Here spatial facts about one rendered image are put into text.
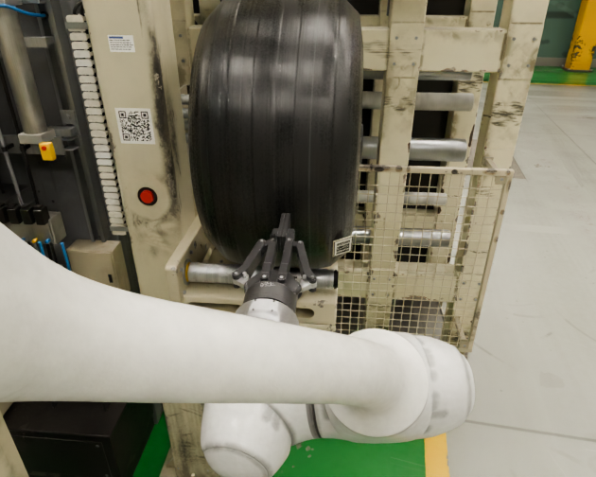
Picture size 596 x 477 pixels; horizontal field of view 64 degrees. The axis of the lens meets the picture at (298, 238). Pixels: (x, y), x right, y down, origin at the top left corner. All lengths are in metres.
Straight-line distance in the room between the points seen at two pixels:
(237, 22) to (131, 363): 0.71
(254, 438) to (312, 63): 0.57
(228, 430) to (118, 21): 0.78
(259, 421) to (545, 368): 1.97
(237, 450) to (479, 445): 1.55
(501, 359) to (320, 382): 2.04
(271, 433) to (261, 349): 0.22
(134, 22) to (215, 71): 0.24
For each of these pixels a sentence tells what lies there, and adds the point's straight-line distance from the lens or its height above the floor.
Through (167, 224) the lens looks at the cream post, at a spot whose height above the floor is 0.99.
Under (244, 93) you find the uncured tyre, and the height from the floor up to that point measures 1.33.
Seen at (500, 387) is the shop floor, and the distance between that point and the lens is 2.22.
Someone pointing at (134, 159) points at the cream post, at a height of 1.15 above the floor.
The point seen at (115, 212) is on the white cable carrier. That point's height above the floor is 1.01.
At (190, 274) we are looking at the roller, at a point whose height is 0.91.
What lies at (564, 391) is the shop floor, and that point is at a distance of 2.32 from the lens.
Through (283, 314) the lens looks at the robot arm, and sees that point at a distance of 0.61.
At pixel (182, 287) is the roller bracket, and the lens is 1.09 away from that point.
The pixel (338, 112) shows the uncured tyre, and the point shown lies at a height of 1.30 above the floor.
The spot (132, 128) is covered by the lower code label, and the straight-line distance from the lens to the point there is 1.07.
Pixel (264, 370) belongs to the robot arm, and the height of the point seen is 1.28.
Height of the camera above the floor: 1.49
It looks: 29 degrees down
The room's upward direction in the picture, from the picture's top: straight up
